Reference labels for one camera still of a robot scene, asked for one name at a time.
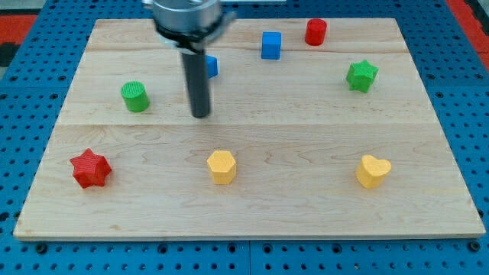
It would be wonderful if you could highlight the red star block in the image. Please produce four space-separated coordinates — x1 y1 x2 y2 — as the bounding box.
70 148 112 189

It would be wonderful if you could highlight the green cylinder block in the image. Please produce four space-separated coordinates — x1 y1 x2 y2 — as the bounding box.
121 81 150 112

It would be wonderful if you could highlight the green star block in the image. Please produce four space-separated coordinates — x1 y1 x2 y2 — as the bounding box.
345 60 379 93

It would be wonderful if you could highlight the red cylinder block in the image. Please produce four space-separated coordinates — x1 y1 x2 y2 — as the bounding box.
304 18 328 46

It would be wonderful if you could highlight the blue cube block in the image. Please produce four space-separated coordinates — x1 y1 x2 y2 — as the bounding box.
261 31 282 60

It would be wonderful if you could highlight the blue block behind rod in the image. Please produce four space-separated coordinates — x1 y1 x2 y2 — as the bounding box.
206 55 219 79

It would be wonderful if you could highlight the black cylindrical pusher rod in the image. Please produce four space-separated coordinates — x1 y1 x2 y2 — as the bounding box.
181 53 211 118

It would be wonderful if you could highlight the yellow heart block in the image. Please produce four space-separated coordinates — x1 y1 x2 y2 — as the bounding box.
355 154 392 189

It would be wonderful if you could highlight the wooden board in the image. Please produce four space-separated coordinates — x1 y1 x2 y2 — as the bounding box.
14 18 485 241

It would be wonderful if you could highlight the yellow hexagon block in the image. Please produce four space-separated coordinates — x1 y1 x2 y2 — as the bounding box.
206 150 237 185

